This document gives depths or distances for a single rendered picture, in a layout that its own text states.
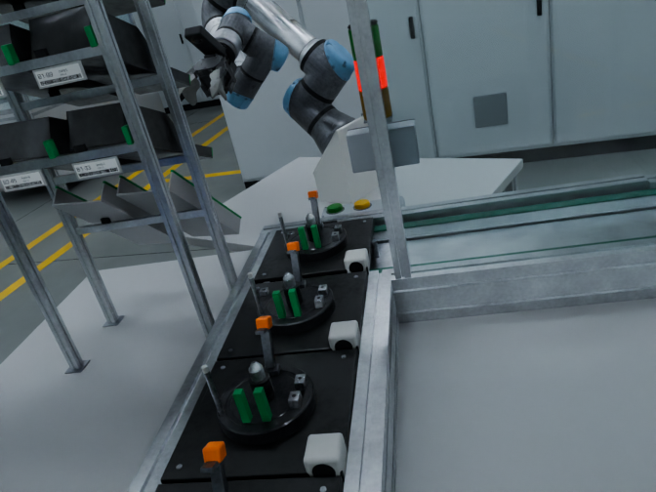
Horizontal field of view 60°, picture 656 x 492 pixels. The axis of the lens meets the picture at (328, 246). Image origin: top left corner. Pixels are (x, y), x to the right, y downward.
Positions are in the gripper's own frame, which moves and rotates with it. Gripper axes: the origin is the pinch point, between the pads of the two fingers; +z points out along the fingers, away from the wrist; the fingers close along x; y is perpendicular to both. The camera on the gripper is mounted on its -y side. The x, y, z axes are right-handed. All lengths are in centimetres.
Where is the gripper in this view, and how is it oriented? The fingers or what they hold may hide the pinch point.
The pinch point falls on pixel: (194, 95)
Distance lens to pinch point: 139.4
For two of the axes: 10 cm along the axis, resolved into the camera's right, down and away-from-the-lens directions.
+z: -1.8, 8.0, -5.7
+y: 3.1, 6.0, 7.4
